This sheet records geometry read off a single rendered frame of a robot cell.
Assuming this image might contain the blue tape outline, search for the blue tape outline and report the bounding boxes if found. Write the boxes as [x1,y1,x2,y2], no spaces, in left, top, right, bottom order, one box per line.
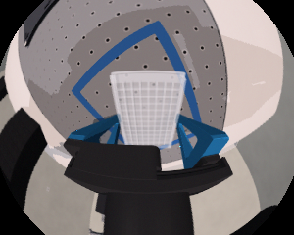
[72,21,202,122]

